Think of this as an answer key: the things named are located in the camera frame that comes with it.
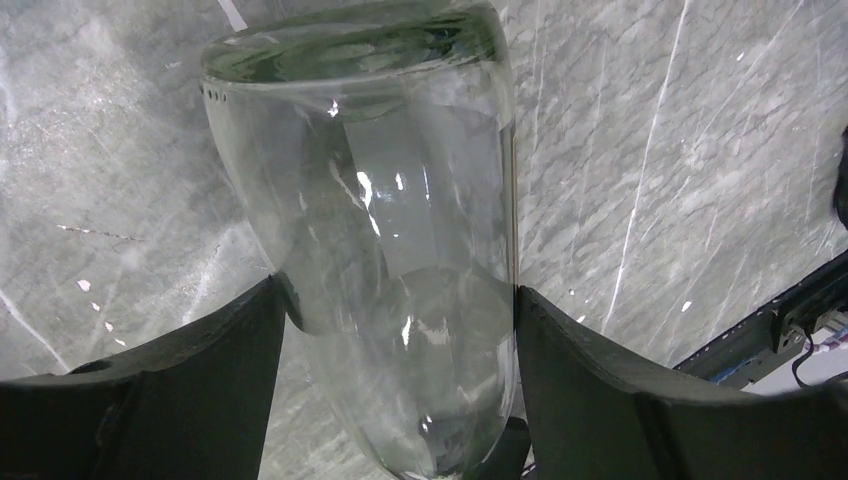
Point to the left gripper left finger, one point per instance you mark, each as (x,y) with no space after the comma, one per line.
(191,404)

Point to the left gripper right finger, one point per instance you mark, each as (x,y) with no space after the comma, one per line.
(597,410)

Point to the clear tall bottle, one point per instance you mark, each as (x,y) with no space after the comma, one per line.
(371,147)

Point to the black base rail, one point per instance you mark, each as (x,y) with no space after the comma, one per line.
(774,333)

